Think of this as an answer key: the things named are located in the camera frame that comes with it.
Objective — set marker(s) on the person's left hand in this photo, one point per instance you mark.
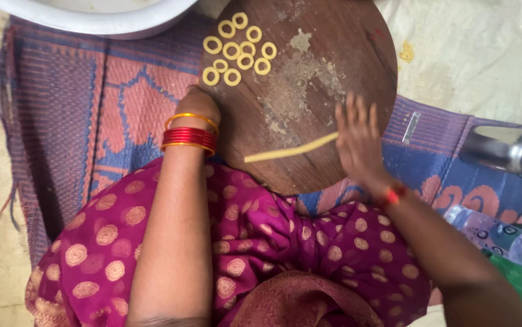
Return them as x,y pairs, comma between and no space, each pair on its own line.
197,103

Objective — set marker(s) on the person's right hand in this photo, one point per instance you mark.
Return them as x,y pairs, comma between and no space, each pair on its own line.
360,145

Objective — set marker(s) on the person's right fingers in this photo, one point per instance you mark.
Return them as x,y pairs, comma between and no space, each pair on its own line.
356,119

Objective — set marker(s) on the round brown wooden board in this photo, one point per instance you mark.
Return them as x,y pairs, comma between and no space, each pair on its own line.
315,113

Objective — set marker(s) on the small flat metal strip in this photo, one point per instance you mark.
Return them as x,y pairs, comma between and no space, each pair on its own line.
411,128

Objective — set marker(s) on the patch of flour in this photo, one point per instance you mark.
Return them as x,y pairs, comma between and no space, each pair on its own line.
297,86

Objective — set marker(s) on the small yellow dough crumb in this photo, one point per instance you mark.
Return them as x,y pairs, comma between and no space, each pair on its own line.
406,51

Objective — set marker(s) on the red wrist bangle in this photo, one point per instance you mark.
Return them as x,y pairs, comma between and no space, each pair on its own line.
392,195

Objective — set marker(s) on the white plastic sheet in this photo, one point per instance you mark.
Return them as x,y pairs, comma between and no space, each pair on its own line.
470,50

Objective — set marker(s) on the group of yellow dough rings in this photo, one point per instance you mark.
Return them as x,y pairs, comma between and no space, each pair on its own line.
238,50

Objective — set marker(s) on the steel dough press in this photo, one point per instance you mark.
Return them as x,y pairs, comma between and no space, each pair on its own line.
511,152

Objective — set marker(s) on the magenta sari with gold dots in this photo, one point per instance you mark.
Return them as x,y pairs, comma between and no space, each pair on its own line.
265,254

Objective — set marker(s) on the thin gold bangle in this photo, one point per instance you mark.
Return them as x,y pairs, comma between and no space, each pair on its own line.
188,146
191,117

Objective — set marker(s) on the stack of red bangles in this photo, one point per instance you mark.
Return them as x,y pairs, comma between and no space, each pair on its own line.
189,136

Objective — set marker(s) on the clear plastic bottle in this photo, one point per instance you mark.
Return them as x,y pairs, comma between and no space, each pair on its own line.
501,236

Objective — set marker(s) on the purple pink woven mat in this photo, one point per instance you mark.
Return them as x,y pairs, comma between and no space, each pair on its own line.
106,104

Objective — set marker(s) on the white round basin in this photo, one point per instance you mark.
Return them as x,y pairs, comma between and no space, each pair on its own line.
97,18

